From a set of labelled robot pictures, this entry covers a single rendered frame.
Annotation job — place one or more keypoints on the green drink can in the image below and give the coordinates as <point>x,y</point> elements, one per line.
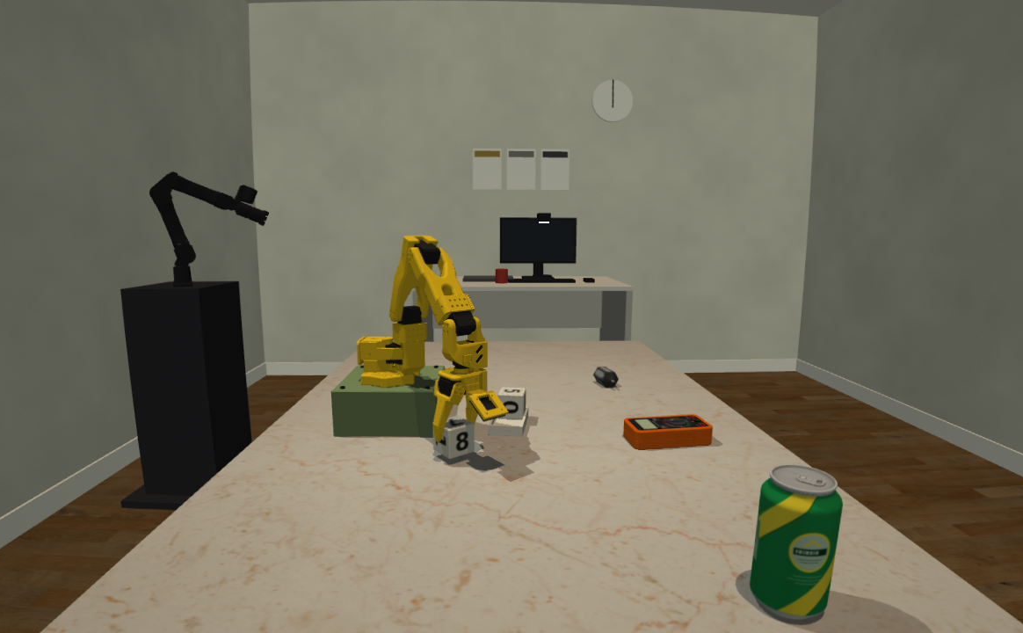
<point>796,538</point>

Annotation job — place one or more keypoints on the orange digital multimeter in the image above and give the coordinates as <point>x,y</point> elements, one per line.
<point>667,431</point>

